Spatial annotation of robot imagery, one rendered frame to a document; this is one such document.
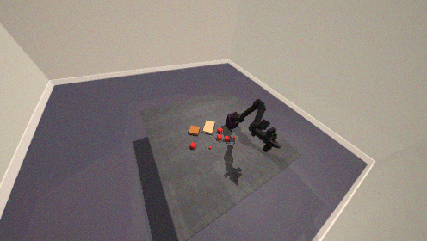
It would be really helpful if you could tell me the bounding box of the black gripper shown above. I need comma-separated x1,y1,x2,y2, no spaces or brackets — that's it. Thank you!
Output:
258,127,281,152

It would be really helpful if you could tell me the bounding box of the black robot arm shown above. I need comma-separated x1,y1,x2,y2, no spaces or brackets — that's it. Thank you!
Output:
231,99,270,137

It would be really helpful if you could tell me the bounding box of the orange square block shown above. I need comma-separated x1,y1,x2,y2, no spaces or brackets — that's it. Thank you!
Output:
189,125,200,136

